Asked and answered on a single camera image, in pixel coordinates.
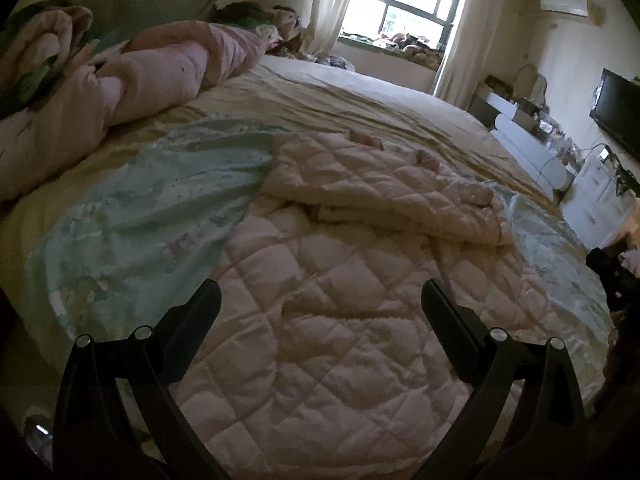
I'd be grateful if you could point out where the black television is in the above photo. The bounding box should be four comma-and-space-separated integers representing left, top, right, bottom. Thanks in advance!
589, 67, 640, 153

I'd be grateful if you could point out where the green floral blanket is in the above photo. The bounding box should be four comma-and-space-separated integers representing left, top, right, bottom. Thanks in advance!
0, 5, 96, 116

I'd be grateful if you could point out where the oval vanity mirror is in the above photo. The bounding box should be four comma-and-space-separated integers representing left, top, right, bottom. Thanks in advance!
515, 65, 548, 106

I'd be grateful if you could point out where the white curtain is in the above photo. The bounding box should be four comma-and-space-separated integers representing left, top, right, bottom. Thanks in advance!
300, 0, 361, 58
432, 0, 513, 106

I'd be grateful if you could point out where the pile of plush toys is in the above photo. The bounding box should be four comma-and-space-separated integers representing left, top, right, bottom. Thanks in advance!
345, 30, 443, 58

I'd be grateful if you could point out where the white desk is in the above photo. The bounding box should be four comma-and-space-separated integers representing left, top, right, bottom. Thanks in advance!
467, 82, 546, 126

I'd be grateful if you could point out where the white drawer cabinet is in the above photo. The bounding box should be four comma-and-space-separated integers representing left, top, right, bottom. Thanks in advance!
560, 152, 640, 241

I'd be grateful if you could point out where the pink rolled duvet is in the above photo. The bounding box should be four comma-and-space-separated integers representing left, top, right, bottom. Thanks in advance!
0, 20, 271, 206

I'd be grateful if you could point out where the pink quilted jacket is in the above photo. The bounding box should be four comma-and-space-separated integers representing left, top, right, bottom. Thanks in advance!
170, 130, 608, 466

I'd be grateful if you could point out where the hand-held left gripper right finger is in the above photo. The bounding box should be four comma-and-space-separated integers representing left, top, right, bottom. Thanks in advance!
415, 277, 590, 480

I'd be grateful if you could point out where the bed with printed sheet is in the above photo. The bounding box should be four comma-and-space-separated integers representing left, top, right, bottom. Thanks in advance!
0, 52, 621, 411

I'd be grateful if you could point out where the white air conditioner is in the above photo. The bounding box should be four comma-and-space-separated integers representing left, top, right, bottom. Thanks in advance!
539, 0, 591, 17

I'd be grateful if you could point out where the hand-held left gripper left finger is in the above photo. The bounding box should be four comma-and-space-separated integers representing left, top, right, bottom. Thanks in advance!
50, 277, 233, 480

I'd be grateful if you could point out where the dark green clothes pile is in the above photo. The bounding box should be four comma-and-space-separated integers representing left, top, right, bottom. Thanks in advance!
210, 1, 301, 56

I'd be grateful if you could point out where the dark cloth bundle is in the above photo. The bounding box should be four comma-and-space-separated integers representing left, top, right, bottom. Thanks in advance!
585, 246, 640, 311

